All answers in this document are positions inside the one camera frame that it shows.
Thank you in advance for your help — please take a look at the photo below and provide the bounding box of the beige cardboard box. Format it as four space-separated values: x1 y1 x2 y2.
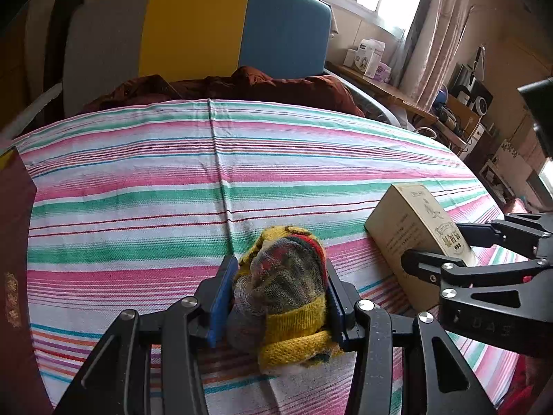
364 184 480 312

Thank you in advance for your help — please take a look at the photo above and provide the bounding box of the yellow knitted sock ball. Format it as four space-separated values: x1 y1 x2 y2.
227 225 344 375

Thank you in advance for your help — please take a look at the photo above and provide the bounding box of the gold metal tin box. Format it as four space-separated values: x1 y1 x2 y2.
0 147 55 415

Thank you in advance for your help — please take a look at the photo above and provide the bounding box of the wooden side desk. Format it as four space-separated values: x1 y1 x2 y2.
326 61 439 124

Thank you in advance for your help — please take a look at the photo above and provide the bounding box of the grey yellow blue chair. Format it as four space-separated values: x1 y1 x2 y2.
0 0 413 148

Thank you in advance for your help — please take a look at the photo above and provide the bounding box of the pink striped curtain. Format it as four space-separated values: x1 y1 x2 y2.
400 0 471 109

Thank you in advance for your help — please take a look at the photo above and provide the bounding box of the striped tablecloth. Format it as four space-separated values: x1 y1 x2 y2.
13 99 532 415

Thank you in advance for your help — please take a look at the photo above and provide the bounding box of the dark red blanket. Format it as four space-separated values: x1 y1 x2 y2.
82 66 366 117

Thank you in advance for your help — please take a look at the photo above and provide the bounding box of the tall white box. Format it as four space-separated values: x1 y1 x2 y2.
356 39 386 77

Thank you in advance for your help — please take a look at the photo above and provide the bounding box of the cluttered shelf unit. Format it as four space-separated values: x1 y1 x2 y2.
432 43 553 208

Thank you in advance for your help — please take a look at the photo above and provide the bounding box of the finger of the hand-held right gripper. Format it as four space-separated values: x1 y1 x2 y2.
453 213 553 260
400 248 553 310

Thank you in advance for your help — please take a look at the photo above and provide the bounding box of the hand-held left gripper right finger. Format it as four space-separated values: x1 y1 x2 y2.
322 258 497 415

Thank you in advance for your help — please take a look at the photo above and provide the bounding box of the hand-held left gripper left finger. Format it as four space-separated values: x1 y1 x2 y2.
54 254 240 415

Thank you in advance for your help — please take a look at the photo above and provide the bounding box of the red cloth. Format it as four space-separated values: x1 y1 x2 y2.
497 350 553 415

